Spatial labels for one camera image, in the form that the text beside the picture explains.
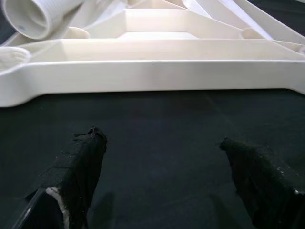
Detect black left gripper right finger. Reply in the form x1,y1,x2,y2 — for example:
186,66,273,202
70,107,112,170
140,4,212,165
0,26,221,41
218,136,305,229

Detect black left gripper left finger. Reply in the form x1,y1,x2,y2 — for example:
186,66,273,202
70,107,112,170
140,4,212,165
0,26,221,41
11,125,108,229

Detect black tablecloth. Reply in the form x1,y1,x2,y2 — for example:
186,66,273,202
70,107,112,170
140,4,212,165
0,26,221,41
0,0,305,229

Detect white plastic children table top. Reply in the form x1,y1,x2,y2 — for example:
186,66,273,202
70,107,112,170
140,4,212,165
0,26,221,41
0,0,305,108

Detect white plastic table leg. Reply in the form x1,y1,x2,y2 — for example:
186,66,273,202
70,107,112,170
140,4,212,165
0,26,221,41
2,0,87,41

